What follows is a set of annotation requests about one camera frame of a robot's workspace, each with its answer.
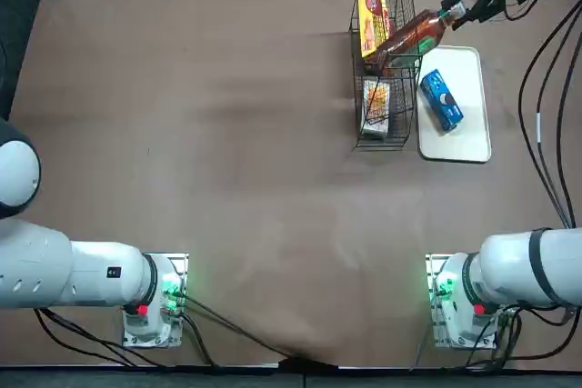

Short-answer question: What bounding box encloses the amber tea bottle white cap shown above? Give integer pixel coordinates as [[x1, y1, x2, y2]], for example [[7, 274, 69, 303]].
[[362, 3, 468, 74]]

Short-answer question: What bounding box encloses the blue Oreo cookie box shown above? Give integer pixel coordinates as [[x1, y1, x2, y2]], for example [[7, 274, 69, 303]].
[[418, 68, 466, 134]]

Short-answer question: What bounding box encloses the cream plastic tray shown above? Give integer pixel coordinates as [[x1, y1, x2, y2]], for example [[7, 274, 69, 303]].
[[416, 45, 493, 164]]

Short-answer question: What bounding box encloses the yellow red biscuit box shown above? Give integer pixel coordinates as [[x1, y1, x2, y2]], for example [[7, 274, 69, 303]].
[[356, 0, 393, 60]]

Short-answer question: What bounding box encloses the white orange snack box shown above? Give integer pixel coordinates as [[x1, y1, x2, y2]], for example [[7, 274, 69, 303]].
[[361, 78, 392, 142]]

